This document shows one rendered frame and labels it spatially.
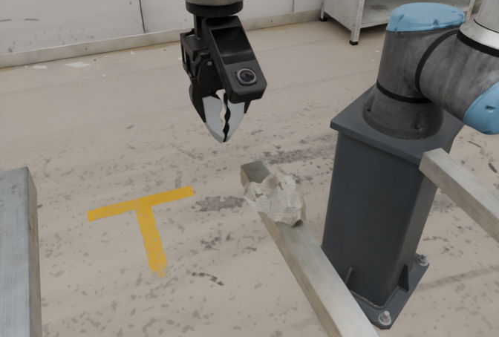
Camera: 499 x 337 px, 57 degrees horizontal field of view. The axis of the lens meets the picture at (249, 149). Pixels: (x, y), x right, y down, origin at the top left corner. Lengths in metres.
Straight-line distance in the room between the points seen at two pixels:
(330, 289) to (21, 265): 0.26
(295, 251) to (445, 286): 1.18
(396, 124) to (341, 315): 0.71
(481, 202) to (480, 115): 0.33
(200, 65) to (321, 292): 0.31
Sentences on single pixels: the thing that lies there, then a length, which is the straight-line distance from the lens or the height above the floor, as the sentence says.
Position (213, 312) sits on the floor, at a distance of 1.46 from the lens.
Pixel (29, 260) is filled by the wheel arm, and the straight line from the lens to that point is 0.37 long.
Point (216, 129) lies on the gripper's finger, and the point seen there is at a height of 0.85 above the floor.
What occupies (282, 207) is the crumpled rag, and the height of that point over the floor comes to 0.87.
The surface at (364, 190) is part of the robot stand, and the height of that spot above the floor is 0.43.
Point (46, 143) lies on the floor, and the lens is 2.23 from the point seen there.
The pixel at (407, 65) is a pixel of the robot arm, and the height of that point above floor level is 0.78.
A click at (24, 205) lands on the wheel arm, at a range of 0.42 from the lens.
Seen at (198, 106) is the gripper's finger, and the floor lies 0.90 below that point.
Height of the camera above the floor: 1.22
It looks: 38 degrees down
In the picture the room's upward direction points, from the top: straight up
